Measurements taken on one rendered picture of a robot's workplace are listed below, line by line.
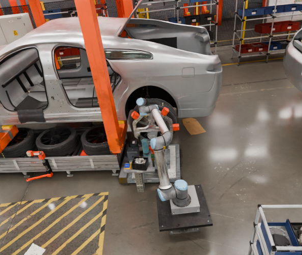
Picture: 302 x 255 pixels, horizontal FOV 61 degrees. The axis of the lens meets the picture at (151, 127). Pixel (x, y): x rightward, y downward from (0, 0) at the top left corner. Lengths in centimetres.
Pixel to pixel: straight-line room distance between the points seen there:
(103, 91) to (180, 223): 180
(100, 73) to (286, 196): 289
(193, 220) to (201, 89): 176
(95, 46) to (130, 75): 81
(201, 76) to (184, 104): 50
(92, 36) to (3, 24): 502
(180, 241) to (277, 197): 147
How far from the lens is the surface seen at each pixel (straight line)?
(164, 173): 285
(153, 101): 352
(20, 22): 769
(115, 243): 343
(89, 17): 299
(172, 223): 312
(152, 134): 340
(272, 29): 793
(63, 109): 423
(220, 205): 369
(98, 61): 310
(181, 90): 372
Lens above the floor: 284
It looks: 34 degrees down
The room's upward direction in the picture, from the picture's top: 7 degrees counter-clockwise
